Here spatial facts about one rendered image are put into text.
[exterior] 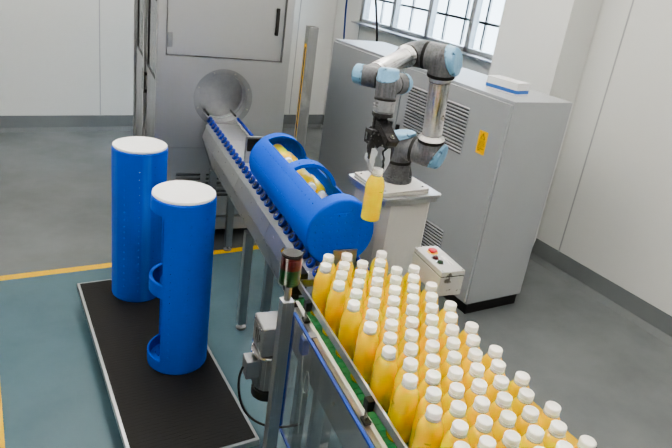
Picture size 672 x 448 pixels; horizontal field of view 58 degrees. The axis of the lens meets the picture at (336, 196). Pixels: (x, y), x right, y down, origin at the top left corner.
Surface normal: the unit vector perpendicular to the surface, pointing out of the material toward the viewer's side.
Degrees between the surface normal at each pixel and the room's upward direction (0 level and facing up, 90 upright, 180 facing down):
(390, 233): 90
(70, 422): 0
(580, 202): 90
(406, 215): 90
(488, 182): 90
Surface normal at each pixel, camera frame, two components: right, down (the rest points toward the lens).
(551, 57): -0.87, 0.07
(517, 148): 0.48, 0.38
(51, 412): 0.13, -0.92
